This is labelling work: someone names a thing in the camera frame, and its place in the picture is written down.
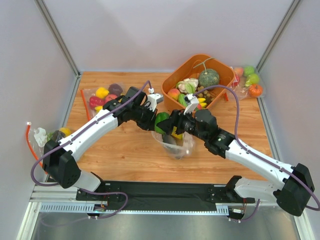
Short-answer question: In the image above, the fake green bell pepper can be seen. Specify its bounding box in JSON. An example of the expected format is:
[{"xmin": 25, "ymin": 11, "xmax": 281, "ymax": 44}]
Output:
[{"xmin": 154, "ymin": 112, "xmax": 170, "ymax": 135}]

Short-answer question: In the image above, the polka dot zip bag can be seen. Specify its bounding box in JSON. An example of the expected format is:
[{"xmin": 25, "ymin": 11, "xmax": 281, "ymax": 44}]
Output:
[{"xmin": 151, "ymin": 131, "xmax": 196, "ymax": 160}]

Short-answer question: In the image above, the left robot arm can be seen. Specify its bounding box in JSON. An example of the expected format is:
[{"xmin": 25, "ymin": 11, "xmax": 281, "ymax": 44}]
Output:
[{"xmin": 42, "ymin": 86, "xmax": 163, "ymax": 192}]

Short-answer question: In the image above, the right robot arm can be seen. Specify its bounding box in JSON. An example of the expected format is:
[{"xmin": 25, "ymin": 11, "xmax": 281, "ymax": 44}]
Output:
[{"xmin": 155, "ymin": 109, "xmax": 315, "ymax": 217}]

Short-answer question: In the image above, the fake mango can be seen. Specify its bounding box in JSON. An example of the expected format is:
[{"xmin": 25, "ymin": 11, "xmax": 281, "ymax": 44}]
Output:
[{"xmin": 171, "ymin": 132, "xmax": 184, "ymax": 141}]

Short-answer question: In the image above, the fake green cucumber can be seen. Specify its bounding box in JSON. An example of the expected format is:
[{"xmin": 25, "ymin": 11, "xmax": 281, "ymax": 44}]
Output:
[{"xmin": 177, "ymin": 93, "xmax": 187, "ymax": 107}]

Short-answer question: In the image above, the fake banana bunch in basin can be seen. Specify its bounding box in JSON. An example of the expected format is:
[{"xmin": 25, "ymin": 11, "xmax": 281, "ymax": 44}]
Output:
[{"xmin": 197, "ymin": 97, "xmax": 207, "ymax": 109}]

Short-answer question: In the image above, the fake peach in basin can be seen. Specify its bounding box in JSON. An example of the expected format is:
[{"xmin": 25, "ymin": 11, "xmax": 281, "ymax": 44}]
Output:
[{"xmin": 167, "ymin": 88, "xmax": 181, "ymax": 101}]

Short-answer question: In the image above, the fake longan cluster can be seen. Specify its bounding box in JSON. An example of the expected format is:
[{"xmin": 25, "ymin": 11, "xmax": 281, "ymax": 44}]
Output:
[{"xmin": 196, "ymin": 90, "xmax": 216, "ymax": 104}]

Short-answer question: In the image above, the fake cauliflower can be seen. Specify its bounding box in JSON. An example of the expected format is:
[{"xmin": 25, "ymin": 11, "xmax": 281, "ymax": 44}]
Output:
[{"xmin": 175, "ymin": 78, "xmax": 199, "ymax": 94}]

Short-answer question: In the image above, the fake red apple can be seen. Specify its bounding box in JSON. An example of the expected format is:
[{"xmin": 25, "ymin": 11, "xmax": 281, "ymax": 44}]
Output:
[{"xmin": 104, "ymin": 94, "xmax": 118, "ymax": 103}]

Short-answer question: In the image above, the fake purple plum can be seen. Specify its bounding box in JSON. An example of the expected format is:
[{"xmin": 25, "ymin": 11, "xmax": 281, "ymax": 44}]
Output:
[{"xmin": 108, "ymin": 83, "xmax": 124, "ymax": 97}]

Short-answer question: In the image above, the fake banana bunch in bag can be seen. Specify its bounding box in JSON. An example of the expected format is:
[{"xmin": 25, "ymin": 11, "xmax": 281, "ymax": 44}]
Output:
[{"xmin": 94, "ymin": 105, "xmax": 103, "ymax": 113}]

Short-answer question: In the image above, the fake green pumpkin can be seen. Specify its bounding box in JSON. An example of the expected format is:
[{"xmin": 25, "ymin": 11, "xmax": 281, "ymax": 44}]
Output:
[{"xmin": 198, "ymin": 68, "xmax": 220, "ymax": 88}]

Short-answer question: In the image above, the fake yellow pepper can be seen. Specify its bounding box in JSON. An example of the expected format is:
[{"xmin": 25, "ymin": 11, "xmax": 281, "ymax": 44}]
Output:
[{"xmin": 95, "ymin": 87, "xmax": 110, "ymax": 99}]

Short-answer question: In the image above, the fake red pepper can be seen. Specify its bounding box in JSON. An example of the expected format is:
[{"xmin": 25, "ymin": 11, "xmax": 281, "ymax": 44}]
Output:
[{"xmin": 89, "ymin": 96, "xmax": 105, "ymax": 110}]

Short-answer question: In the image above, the zip bag with bananas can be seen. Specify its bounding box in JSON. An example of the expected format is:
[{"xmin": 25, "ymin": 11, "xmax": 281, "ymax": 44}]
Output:
[{"xmin": 80, "ymin": 83, "xmax": 126, "ymax": 121}]

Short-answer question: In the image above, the zip bag with pumpkin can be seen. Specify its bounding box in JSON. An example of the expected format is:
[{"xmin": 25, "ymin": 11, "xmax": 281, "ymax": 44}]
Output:
[{"xmin": 230, "ymin": 65, "xmax": 266, "ymax": 101}]

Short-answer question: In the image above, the fake pink peach back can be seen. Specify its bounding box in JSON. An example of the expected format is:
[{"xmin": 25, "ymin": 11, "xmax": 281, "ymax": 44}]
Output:
[{"xmin": 233, "ymin": 67, "xmax": 244, "ymax": 77}]

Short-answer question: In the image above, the fake small orange pumpkin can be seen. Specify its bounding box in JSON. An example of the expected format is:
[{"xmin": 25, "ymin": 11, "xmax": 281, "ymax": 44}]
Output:
[{"xmin": 248, "ymin": 84, "xmax": 264, "ymax": 98}]

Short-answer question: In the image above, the fake green apple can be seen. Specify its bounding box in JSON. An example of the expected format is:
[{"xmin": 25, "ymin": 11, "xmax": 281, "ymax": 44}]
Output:
[{"xmin": 245, "ymin": 73, "xmax": 260, "ymax": 86}]

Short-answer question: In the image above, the fake green bumpy fruit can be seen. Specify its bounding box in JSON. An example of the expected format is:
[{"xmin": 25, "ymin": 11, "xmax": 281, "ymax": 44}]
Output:
[{"xmin": 243, "ymin": 65, "xmax": 255, "ymax": 77}]

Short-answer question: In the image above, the zip bag at left edge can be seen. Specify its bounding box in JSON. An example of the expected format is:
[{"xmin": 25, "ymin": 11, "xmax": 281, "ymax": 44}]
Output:
[{"xmin": 25, "ymin": 121, "xmax": 73, "ymax": 161}]

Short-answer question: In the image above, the orange plastic basin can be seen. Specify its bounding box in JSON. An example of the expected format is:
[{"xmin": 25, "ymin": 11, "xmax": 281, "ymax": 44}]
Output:
[{"xmin": 161, "ymin": 54, "xmax": 236, "ymax": 111}]

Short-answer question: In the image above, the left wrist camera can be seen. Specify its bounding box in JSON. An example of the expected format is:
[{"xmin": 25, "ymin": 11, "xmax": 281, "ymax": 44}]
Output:
[{"xmin": 147, "ymin": 88, "xmax": 164, "ymax": 112}]

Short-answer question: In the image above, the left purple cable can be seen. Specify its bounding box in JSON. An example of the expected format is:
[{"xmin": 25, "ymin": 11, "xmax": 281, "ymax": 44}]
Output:
[{"xmin": 30, "ymin": 79, "xmax": 155, "ymax": 187}]

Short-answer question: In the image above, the purple cable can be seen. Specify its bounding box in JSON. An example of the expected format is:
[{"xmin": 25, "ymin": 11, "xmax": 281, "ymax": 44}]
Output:
[
  {"xmin": 30, "ymin": 79, "xmax": 155, "ymax": 187},
  {"xmin": 192, "ymin": 85, "xmax": 320, "ymax": 211}
]

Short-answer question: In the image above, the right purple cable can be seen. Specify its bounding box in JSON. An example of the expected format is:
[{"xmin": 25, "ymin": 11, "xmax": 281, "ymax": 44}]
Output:
[{"xmin": 192, "ymin": 85, "xmax": 320, "ymax": 211}]

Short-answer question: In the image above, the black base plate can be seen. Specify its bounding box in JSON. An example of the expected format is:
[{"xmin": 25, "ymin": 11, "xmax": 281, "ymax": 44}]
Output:
[{"xmin": 74, "ymin": 179, "xmax": 256, "ymax": 213}]

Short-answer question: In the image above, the aluminium rail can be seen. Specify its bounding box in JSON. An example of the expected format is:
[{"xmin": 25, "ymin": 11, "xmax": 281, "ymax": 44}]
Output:
[{"xmin": 29, "ymin": 182, "xmax": 305, "ymax": 218}]

